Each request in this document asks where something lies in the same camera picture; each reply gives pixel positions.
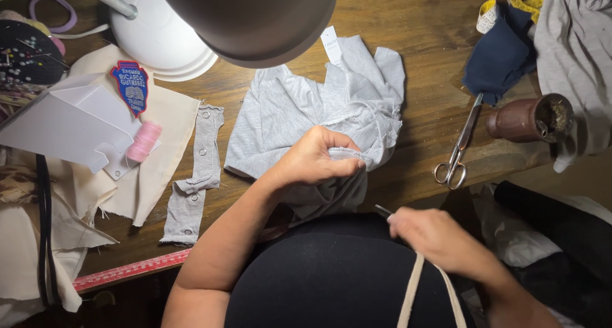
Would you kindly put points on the person's right hand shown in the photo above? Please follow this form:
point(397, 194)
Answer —
point(435, 237)

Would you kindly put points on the person's left hand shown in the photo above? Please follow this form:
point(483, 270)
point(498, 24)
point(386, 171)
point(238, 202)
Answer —
point(306, 163)

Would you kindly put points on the person's right fingers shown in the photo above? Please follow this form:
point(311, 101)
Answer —
point(400, 224)

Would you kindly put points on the dark metal seam ripper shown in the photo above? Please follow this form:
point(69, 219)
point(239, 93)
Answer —
point(382, 210)

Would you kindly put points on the light grey knit garment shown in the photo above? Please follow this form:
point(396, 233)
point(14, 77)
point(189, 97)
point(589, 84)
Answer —
point(291, 108)

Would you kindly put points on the person's black shirt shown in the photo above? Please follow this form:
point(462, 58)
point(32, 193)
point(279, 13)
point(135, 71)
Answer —
point(334, 275)

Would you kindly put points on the silver scissors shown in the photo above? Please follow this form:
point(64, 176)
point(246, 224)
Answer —
point(463, 139)

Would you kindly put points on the white fabric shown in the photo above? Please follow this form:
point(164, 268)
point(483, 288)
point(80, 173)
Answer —
point(511, 242)

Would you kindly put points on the brown mate cup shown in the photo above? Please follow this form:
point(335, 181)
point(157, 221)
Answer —
point(519, 120)

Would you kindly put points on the black fabric roll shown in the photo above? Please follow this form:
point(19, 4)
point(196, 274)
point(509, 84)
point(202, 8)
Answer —
point(564, 227)

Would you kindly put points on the white garment tag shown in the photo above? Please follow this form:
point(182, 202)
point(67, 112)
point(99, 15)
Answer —
point(331, 45)

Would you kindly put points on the navy blue fabric piece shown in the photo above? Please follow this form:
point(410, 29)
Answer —
point(499, 55)

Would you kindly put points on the grey fabric strip with snaps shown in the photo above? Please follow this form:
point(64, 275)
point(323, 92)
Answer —
point(203, 151)

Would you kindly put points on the yellow measuring tape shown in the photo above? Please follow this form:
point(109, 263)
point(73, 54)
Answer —
point(487, 15)

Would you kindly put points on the grey sweatshirt fabric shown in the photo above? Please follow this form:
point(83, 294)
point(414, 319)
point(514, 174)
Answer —
point(578, 55)

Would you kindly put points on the cream fabric sheet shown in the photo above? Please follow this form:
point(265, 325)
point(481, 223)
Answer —
point(167, 141)

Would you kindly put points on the brown desk lamp shade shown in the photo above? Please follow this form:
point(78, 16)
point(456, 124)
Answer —
point(253, 22)

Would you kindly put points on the pink thread spool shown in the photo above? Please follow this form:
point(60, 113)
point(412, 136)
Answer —
point(144, 141)

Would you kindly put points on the red measuring ruler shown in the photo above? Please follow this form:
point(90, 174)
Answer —
point(129, 269)

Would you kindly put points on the blue embroidered patch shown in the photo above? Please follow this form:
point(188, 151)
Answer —
point(130, 86)

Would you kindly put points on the white round lamp base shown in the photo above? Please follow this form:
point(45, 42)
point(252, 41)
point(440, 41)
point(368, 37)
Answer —
point(158, 41)

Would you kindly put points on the white folded card piece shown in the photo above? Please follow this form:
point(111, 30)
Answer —
point(67, 122)

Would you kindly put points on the pile of cream fabric pieces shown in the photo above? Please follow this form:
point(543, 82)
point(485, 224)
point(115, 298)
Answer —
point(19, 251)

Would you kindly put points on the black pin cushion with pins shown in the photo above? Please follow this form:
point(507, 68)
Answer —
point(26, 50)

